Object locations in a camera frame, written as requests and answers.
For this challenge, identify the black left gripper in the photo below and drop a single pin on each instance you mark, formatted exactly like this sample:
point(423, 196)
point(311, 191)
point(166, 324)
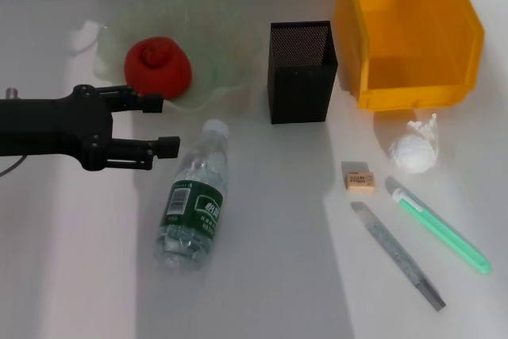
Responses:
point(59, 128)

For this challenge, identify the red-orange fruit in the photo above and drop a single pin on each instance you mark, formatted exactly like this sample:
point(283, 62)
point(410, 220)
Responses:
point(158, 69)

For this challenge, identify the clear green-label water bottle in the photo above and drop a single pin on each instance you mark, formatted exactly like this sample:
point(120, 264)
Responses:
point(194, 204)

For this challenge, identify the peach sleeved eraser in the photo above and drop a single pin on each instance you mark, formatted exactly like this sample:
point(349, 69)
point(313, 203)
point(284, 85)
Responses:
point(360, 183)

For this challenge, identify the white paper ball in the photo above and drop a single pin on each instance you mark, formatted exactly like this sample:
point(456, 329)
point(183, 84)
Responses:
point(412, 154)

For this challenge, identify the grey utility knife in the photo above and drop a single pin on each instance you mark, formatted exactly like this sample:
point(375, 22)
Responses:
point(397, 255)

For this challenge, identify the green glass fruit plate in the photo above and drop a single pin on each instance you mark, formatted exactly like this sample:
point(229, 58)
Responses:
point(222, 37)

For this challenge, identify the black mesh pen holder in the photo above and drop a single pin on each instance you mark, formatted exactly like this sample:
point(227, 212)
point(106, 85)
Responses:
point(301, 93)

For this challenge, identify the yellow plastic bin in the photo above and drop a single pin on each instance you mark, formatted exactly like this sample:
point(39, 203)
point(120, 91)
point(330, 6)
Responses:
point(416, 29)

